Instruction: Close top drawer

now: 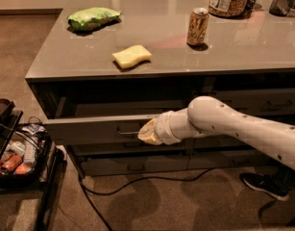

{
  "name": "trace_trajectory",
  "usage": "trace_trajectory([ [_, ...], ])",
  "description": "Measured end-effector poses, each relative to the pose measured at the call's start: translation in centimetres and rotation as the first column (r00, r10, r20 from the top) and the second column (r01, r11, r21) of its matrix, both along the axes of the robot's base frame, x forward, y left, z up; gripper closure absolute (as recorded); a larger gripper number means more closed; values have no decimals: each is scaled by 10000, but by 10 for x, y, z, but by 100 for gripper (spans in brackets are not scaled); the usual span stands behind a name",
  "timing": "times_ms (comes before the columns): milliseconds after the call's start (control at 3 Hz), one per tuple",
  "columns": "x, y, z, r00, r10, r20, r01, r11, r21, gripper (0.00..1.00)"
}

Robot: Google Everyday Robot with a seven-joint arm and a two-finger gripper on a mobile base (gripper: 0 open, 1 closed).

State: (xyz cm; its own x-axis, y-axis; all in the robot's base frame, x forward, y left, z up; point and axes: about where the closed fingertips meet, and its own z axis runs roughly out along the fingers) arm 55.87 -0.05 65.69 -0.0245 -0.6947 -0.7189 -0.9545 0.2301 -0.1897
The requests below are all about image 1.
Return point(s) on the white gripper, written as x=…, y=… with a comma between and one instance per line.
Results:
x=163, y=128

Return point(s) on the grey drawer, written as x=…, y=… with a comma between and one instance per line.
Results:
x=105, y=122
x=227, y=158
x=129, y=165
x=268, y=102
x=217, y=141
x=128, y=147

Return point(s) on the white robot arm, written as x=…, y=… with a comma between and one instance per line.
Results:
x=207, y=116

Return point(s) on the grey drawer cabinet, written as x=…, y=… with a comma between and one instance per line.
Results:
x=254, y=52

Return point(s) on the yellow sponge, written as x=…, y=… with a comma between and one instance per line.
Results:
x=131, y=56

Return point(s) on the gold drink can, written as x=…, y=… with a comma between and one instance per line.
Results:
x=197, y=27

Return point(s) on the black cart with clutter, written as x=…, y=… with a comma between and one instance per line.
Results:
x=27, y=196

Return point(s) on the green chip bag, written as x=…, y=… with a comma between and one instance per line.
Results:
x=91, y=19

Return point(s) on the black sneaker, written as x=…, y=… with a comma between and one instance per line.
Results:
x=264, y=184

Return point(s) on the orange object on cart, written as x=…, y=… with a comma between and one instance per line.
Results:
x=10, y=166

